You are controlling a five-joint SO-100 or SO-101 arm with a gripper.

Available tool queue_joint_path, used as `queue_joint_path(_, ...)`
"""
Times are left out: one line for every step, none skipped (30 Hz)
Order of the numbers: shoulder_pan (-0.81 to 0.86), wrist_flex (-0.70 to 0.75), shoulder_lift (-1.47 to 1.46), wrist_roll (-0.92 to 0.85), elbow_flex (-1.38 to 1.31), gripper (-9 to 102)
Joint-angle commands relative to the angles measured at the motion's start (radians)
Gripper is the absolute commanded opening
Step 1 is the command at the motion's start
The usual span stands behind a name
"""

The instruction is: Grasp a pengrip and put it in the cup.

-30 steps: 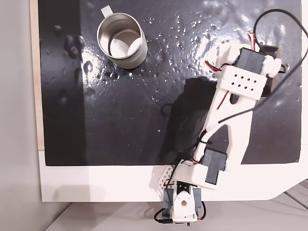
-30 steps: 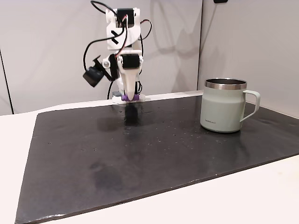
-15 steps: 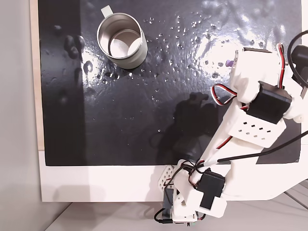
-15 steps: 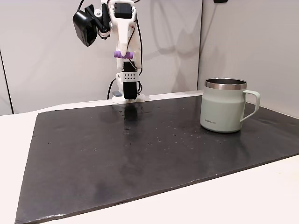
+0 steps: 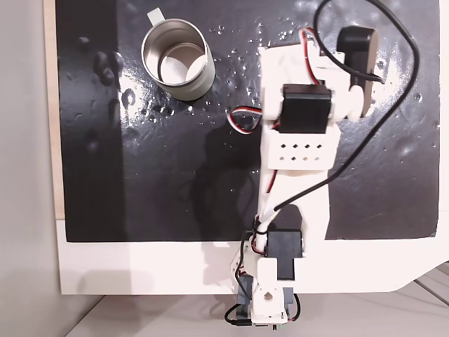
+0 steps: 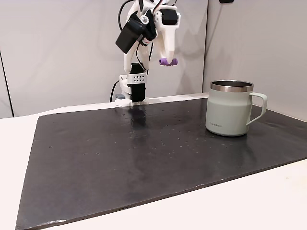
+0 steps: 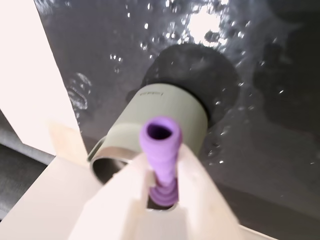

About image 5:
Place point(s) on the pale green steel mug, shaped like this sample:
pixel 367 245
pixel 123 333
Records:
pixel 196 84

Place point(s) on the black camera box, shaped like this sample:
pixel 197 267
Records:
pixel 358 42

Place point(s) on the black table mat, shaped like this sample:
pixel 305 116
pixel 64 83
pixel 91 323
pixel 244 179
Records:
pixel 140 175

